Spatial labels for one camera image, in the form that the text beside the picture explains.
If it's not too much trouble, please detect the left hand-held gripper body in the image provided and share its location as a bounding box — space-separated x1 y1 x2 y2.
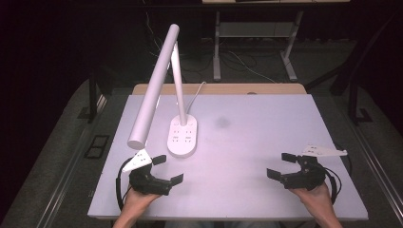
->
122 148 173 197

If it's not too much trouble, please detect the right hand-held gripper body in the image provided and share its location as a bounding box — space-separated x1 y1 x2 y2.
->
279 144 349 191

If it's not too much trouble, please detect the white desk lamp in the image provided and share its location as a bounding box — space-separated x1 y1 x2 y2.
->
126 23 198 159

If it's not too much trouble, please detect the person's left hand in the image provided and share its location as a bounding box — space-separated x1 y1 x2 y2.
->
121 188 162 217

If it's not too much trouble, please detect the person's right hand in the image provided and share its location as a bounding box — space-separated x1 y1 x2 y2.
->
289 182 336 217

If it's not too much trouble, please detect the white table mat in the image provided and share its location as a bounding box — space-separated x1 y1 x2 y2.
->
87 93 370 222

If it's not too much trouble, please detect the black metal stand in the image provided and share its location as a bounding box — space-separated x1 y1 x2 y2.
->
77 66 110 124
305 12 403 126

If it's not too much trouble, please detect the grey metal-framed table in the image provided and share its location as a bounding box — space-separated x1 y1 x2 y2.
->
201 0 351 83

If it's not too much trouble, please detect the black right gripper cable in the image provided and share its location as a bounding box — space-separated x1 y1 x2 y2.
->
322 143 353 204

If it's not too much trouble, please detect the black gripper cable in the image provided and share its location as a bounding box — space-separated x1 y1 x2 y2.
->
115 157 136 212
322 143 353 204

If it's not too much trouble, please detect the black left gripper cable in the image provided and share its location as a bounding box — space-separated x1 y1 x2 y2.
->
115 157 136 212

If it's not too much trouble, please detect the black floor socket frame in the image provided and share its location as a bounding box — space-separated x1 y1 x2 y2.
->
83 134 111 161

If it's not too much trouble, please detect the white lamp cable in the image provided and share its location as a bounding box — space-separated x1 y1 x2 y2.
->
185 81 207 115

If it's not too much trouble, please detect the metal floor rail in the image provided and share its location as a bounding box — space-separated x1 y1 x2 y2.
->
34 94 108 228
341 107 403 218

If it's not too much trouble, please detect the white floor cable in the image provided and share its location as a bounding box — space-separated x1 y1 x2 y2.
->
227 49 278 85

